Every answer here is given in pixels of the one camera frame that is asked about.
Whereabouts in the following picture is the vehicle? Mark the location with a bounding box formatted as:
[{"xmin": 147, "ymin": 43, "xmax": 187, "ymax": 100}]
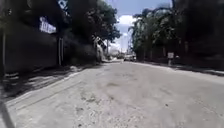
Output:
[{"xmin": 123, "ymin": 54, "xmax": 137, "ymax": 63}]

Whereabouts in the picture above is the grey concrete road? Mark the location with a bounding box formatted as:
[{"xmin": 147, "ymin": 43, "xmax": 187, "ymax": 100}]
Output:
[{"xmin": 0, "ymin": 60, "xmax": 224, "ymax": 128}]

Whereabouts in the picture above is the row of trees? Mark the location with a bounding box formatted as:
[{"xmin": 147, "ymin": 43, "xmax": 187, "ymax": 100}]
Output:
[
  {"xmin": 128, "ymin": 0, "xmax": 224, "ymax": 69},
  {"xmin": 0, "ymin": 0, "xmax": 122, "ymax": 64}
]

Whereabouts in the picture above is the pole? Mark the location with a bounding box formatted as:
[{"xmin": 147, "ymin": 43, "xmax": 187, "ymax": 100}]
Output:
[{"xmin": 57, "ymin": 37, "xmax": 64, "ymax": 67}]

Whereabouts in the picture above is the raised kerb strip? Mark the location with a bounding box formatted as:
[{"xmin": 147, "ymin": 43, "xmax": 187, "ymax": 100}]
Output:
[{"xmin": 136, "ymin": 60, "xmax": 224, "ymax": 77}]

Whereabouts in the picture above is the small sign on post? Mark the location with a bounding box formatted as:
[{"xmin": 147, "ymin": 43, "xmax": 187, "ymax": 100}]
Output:
[{"xmin": 167, "ymin": 51, "xmax": 175, "ymax": 66}]

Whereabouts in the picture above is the dark boundary wall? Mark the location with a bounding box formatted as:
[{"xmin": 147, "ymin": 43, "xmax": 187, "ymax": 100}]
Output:
[{"xmin": 0, "ymin": 19, "xmax": 101, "ymax": 76}]

